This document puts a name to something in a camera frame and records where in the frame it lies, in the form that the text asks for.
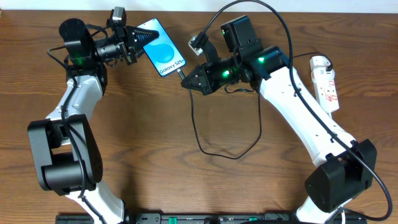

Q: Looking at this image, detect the white power strip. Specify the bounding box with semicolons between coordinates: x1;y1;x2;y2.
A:
311;67;340;116

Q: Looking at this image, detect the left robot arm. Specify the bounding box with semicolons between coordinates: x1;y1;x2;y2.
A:
27;17;159;223

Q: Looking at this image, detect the blue Galaxy smartphone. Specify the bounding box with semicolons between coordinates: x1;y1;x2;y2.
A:
138;18;186;77

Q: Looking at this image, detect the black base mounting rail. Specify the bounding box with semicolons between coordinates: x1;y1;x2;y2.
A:
55;213;368;224

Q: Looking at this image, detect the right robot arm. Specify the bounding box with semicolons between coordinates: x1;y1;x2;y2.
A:
182;16;377;223

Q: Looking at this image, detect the white USB charger plug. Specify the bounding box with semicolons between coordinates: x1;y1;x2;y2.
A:
310;55;331;70

